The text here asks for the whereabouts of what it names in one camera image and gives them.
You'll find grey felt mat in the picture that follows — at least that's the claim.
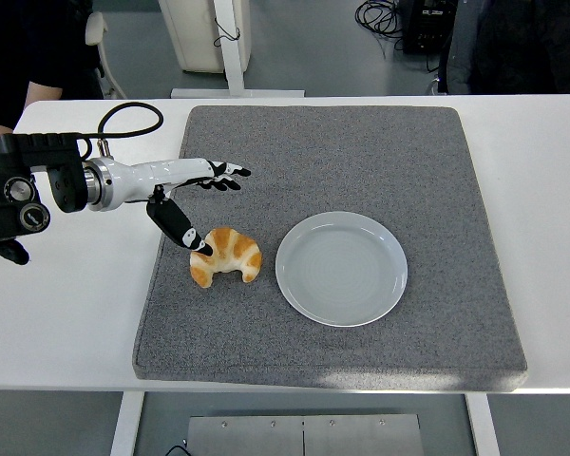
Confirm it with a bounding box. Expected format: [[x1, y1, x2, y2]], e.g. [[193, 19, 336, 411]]
[[131, 104, 528, 393]]

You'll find person in dark clothes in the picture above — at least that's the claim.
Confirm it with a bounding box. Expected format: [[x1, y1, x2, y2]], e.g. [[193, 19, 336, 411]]
[[439, 0, 570, 96]]

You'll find grey metal plate with screws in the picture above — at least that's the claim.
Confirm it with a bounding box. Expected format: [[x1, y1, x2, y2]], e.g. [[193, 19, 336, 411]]
[[186, 413, 425, 456]]

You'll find black floor cable tangle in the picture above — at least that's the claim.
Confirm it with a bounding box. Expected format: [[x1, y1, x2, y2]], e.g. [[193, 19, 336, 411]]
[[354, 0, 412, 61]]

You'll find grey round plate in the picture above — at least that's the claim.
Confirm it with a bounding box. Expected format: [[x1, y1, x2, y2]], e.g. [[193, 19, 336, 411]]
[[275, 211, 409, 329]]

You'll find golden croissant bread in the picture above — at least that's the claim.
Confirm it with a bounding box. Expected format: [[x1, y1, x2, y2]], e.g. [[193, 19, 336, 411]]
[[190, 226, 263, 288]]

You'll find person in black top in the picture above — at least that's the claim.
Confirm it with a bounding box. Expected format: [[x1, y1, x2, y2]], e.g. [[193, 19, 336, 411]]
[[0, 0, 104, 140]]

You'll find white cabinet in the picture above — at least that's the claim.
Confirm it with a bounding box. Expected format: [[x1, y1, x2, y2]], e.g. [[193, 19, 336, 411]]
[[157, 0, 252, 74]]

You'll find thin black hanging cable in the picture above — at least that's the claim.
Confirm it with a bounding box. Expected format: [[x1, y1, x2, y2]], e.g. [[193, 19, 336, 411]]
[[212, 17, 242, 48]]

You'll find white chair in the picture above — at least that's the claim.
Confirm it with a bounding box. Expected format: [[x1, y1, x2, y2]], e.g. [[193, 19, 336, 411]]
[[85, 11, 127, 100]]

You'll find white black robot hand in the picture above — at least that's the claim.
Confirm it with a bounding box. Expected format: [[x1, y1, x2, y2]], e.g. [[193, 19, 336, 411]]
[[106, 158, 252, 257]]

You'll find black electronics box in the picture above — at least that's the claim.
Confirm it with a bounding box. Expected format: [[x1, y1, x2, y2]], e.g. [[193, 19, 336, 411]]
[[401, 0, 460, 54]]

